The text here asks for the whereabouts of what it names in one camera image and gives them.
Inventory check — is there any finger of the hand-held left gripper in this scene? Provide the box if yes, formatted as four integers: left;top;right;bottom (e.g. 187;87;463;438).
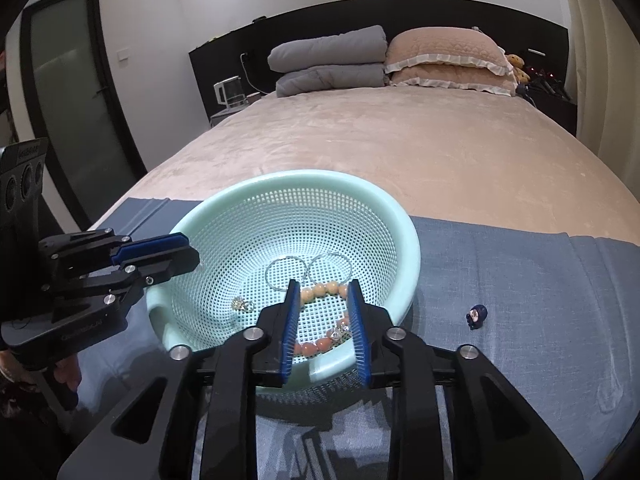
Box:
42;246;201;328
39;229;191;281

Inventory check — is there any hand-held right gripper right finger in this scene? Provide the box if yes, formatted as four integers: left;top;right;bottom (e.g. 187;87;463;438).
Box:
347;279;585;480

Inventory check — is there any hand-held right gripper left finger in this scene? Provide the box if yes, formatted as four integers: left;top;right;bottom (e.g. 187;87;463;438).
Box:
56;279;303;480

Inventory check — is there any orange bead bracelet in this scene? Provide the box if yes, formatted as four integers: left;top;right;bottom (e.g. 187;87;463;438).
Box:
291;282;353;357

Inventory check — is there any mint green plastic basket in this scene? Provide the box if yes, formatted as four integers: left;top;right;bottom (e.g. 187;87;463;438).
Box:
146;171;420;418

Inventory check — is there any person's left hand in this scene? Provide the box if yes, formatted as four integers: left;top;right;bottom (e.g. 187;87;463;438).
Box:
52;352;84;394

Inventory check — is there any silver hoop earring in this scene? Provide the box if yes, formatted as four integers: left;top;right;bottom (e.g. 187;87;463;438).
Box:
265;256;304;291
306;252;354;287

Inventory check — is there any small dark blue figurine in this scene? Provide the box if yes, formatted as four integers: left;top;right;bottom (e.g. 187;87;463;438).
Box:
462;304;489;330

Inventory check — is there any blue-grey cloth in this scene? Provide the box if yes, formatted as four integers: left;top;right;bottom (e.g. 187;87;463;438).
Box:
82;197;637;480

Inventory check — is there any frosted glass door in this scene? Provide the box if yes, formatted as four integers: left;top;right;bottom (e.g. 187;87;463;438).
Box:
20;0;149;231

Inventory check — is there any white electric kettle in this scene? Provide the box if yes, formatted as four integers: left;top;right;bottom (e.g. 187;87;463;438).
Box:
214;76;246;111

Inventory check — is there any pink plush bed blanket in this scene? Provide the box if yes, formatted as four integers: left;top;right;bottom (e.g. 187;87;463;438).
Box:
92;85;640;261

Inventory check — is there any black headboard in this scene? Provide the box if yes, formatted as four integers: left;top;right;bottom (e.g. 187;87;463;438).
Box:
189;0;571;112

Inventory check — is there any grey folded quilt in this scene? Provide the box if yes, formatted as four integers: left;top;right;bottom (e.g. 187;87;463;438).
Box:
267;25;389;97

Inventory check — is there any pink ruffled pillow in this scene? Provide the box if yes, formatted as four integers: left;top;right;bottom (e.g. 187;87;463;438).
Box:
389;66;516;97
384;27;514;77

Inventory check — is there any dark nightstand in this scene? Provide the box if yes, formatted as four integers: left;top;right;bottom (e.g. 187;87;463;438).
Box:
520;77;579;137

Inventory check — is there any brown teddy bear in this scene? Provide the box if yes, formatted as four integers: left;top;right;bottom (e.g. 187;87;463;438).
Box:
504;52;531;86

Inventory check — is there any white curtain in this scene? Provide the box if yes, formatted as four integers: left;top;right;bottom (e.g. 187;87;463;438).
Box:
570;0;640;171

